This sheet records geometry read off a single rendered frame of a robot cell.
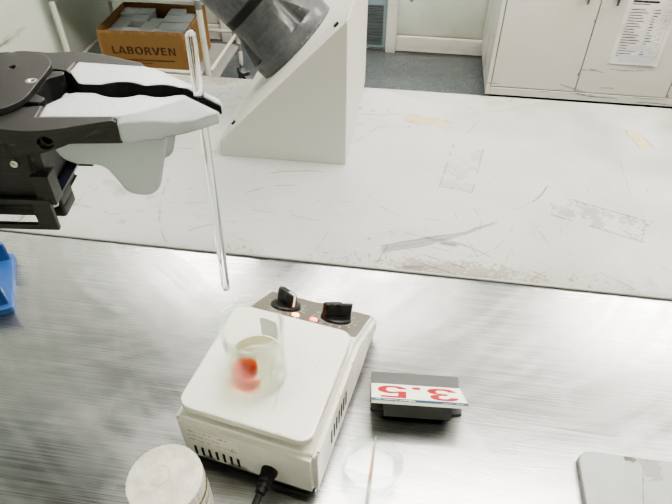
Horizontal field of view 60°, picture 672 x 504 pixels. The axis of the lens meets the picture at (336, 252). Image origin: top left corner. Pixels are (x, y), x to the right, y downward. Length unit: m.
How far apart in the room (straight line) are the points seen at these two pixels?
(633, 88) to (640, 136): 2.03
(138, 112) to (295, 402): 0.28
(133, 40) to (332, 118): 1.98
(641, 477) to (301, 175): 0.58
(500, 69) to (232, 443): 2.61
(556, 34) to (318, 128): 2.15
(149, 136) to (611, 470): 0.48
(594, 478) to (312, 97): 0.59
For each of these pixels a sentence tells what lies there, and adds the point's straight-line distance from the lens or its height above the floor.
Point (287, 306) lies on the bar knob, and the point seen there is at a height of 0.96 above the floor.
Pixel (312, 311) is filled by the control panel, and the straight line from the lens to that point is 0.62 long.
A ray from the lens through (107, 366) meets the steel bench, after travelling 0.68.
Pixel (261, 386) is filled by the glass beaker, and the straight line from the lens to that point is 0.49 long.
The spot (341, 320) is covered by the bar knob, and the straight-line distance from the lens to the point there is 0.60.
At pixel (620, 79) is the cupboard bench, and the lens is 3.09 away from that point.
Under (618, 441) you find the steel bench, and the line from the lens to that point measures 0.64.
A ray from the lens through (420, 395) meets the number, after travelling 0.58.
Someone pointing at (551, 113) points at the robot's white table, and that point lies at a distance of 1.11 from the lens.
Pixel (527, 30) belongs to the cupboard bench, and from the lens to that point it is 2.90.
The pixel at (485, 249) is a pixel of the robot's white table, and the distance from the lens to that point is 0.78.
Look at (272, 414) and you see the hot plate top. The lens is 0.50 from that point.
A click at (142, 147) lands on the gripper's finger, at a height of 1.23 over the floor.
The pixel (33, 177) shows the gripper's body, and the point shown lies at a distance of 0.37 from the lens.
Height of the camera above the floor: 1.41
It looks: 43 degrees down
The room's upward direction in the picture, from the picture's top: straight up
